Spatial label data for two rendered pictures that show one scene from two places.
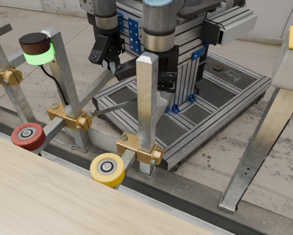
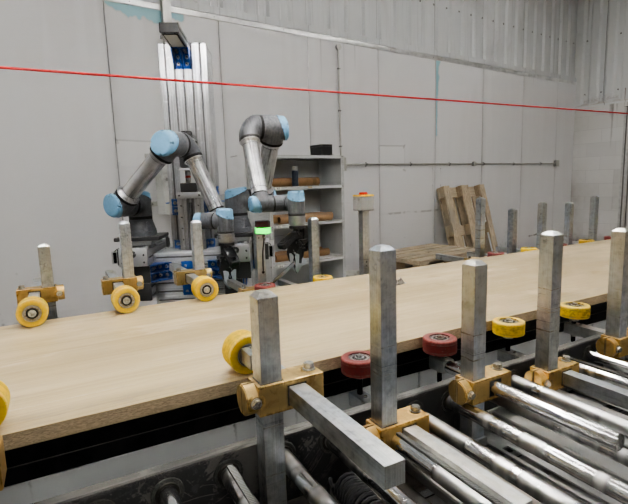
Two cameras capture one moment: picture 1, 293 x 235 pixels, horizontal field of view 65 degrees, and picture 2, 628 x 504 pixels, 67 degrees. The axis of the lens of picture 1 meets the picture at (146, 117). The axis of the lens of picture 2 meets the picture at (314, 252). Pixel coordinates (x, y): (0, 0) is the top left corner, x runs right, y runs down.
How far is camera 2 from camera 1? 178 cm
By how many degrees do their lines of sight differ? 58
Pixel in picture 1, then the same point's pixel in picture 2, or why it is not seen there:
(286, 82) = (364, 207)
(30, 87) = not seen: outside the picture
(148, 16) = (297, 207)
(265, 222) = not seen: hidden behind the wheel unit
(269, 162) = not seen: hidden behind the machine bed
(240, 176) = (365, 270)
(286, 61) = (362, 200)
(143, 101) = (315, 243)
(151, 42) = (300, 220)
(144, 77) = (315, 227)
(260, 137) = (364, 238)
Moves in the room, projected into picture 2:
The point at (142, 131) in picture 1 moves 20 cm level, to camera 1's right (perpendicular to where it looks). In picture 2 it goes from (315, 267) to (341, 260)
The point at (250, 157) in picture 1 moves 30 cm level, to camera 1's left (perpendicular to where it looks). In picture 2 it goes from (365, 253) to (326, 263)
